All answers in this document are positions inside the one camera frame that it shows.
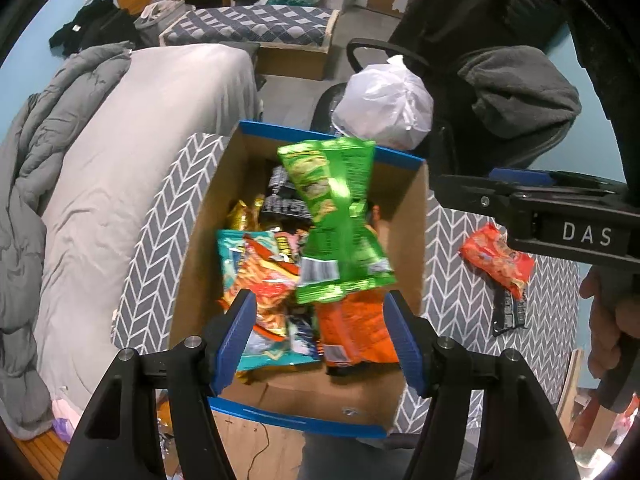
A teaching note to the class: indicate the light blue snack packet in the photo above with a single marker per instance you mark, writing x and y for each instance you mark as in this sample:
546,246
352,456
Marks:
227,260

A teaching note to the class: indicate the black cartoon snack packet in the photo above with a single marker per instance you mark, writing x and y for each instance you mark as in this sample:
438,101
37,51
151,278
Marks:
302,330

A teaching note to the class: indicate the blue-rimmed cardboard box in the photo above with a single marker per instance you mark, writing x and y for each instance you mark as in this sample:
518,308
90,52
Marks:
300,390

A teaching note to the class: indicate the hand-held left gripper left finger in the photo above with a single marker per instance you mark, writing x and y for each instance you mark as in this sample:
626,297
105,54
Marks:
235,340

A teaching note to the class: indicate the yellow snack packet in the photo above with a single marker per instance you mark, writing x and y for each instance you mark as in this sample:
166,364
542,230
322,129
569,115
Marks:
242,215

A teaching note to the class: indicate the grey hoodie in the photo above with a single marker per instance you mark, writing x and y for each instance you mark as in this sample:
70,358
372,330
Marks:
520,95

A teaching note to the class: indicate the black jacket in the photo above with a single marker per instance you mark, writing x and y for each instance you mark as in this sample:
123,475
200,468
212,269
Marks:
475,10

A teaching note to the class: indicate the red snack packet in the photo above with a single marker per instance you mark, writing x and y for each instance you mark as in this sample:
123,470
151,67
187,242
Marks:
495,257

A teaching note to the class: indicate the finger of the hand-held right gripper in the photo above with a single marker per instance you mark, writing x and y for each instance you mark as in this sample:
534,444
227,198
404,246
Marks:
480,195
520,176

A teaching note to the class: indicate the bench with patterned cushion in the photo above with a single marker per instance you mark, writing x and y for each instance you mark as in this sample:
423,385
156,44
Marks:
250,25

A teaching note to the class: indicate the grey duvet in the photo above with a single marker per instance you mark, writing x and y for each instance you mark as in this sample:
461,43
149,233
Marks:
40,135

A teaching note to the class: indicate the orange-red chips packet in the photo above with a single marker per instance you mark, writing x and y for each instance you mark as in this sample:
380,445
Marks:
265,280

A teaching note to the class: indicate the black silver snack packet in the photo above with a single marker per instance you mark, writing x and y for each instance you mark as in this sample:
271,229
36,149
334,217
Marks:
282,200

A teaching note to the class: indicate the small black snack packet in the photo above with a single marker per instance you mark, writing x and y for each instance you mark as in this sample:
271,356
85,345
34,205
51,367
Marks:
510,312

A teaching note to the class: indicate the large orange snack bag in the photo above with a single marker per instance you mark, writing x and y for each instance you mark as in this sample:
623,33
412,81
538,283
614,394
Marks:
355,330

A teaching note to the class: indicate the grey laundry bag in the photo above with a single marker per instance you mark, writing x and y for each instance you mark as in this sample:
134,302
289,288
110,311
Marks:
160,22

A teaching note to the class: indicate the white plastic bag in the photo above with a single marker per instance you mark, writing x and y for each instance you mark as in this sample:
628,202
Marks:
385,100

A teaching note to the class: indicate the person's right hand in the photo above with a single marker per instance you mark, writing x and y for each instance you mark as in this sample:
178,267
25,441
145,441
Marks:
602,320

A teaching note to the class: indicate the black clothes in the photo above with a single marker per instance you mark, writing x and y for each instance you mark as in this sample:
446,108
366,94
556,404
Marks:
95,25

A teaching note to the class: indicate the light wooden board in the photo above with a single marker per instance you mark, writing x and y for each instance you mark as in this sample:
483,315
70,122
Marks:
572,385

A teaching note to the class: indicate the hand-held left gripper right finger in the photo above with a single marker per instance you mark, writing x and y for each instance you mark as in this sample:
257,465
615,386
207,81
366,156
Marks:
405,345

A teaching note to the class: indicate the green snack bag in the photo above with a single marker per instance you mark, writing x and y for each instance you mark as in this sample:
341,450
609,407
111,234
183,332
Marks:
340,220

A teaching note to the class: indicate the pink cloth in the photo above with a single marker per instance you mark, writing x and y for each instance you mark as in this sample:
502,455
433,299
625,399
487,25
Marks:
62,412

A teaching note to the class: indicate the grey bed mattress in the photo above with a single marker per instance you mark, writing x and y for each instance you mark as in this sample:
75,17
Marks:
150,125

